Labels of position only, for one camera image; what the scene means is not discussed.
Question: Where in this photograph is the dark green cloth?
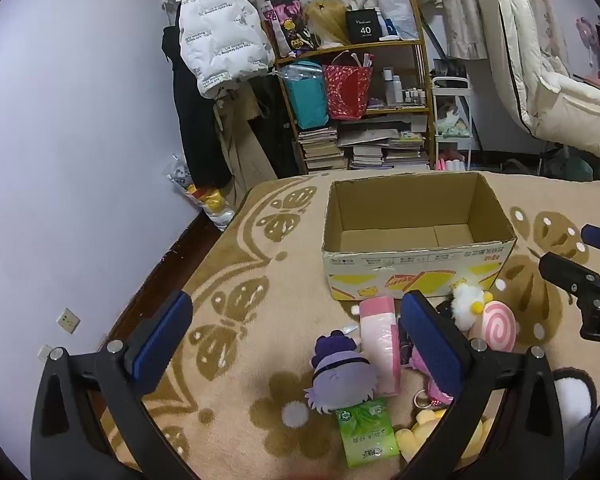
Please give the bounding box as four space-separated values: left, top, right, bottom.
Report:
540 145 596 181

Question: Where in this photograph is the red patterned gift bag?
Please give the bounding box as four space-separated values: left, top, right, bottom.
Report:
322 51 375 121

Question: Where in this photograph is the black and white fluffy plush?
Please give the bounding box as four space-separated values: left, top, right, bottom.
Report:
550 367 598 431

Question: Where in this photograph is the black box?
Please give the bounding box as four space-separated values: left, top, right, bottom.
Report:
345 8 382 45

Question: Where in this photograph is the pink tissue pack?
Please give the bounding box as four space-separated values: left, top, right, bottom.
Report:
358 296 403 396

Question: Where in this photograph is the pink cartoon wall picture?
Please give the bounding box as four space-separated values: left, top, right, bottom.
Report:
575 16 600 68

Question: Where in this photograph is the plastic bag of toys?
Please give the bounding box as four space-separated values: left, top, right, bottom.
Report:
167 155 238 231

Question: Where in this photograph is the pale floral curtain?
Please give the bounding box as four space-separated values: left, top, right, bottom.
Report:
430 0 488 61

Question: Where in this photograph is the green tissue packet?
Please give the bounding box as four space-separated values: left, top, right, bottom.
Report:
336 397 401 468

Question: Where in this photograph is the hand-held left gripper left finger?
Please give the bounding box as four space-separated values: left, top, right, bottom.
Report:
30 290 196 480

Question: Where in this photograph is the pile of books and papers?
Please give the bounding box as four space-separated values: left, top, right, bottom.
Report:
337 115 431 171

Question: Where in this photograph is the white trolley cart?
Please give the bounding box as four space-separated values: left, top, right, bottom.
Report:
430 76 476 171

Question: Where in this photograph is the white plastic bag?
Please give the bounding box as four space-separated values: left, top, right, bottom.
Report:
377 0 421 41

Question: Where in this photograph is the white chick plush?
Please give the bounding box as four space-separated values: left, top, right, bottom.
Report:
450 282 493 332

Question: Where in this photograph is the teal bag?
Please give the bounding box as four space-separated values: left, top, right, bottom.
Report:
280 60 330 130

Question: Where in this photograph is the blonde wig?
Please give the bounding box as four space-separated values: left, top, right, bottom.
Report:
305 0 351 51

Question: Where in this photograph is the cardboard box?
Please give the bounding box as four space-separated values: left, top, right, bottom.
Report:
321 171 518 302

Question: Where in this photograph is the pink keychain plush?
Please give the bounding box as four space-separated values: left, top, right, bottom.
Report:
407 347 453 406

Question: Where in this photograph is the yellow bear plush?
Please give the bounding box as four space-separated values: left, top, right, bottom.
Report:
396 407 496 463

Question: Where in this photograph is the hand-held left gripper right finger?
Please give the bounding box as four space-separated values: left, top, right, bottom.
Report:
399 290 566 480

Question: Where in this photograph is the person's grey clothing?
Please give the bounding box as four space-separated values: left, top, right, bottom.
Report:
565 395 600 480

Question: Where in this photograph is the black coat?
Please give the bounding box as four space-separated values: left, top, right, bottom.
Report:
161 25 233 188

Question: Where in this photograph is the wooden shelf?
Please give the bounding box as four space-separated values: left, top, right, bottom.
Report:
260 0 436 176

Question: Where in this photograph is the dark printed bag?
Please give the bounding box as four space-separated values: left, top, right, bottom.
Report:
261 0 317 58

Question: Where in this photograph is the white puffer jacket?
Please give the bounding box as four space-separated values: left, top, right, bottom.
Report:
177 0 276 100

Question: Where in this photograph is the stack of old books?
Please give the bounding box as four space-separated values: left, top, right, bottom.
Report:
297 127 346 173

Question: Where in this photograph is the cream duvet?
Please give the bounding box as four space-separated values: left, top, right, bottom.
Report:
472 0 600 161

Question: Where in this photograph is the purple-haired plush doll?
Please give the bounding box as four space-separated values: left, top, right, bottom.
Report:
304 330 381 416

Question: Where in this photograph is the row of cosmetic bottles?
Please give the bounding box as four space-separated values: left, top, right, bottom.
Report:
382 66 428 107

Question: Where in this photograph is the pink swirl plush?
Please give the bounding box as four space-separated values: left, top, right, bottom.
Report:
469 301 518 353

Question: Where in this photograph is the beige printed blanket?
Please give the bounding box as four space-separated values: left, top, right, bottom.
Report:
100 170 600 480

